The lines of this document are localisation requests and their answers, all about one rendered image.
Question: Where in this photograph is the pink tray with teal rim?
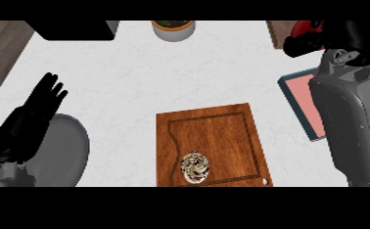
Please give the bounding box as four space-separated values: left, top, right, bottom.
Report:
275 68 330 143

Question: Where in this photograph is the black flat appliance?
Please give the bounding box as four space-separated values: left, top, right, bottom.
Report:
25 20 116 42

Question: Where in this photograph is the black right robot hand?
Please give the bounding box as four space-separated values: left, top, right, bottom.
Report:
281 20 370 68

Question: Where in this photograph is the red round object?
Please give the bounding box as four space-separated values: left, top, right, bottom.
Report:
290 20 327 51

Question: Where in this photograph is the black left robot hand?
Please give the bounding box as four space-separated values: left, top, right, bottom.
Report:
0 71 69 164

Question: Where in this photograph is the mottled beige pear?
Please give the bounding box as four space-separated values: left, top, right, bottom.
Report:
179 151 210 185

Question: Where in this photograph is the brown cardboard box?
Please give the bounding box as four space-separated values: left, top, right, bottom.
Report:
263 20 300 51

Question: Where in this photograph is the grey plant pot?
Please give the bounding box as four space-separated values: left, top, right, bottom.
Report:
150 20 196 43

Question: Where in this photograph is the brown wooden cutting board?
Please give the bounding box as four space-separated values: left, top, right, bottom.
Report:
154 102 274 188

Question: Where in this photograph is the grey oval plate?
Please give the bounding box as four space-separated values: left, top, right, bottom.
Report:
23 113 92 188

